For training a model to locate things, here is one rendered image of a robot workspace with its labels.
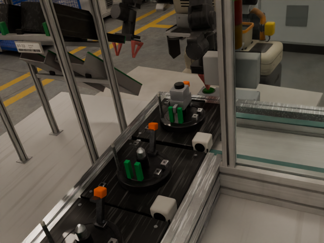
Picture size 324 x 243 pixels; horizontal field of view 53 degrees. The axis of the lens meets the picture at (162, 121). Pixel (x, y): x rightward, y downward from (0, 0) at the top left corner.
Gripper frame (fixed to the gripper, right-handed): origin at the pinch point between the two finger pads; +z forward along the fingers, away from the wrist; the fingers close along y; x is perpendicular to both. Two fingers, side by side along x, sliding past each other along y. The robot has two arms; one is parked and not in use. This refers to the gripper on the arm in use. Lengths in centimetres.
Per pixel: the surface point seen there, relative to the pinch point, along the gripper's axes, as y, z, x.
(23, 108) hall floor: -241, 98, 99
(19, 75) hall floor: -318, 99, 167
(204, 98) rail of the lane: 0.5, 1.5, -5.5
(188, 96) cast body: 1.2, -7.5, -20.7
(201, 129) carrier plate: 6.4, 0.5, -25.4
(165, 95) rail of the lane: -14.3, 1.6, -6.6
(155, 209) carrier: 8, -1, -59
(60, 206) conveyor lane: -16, 2, -63
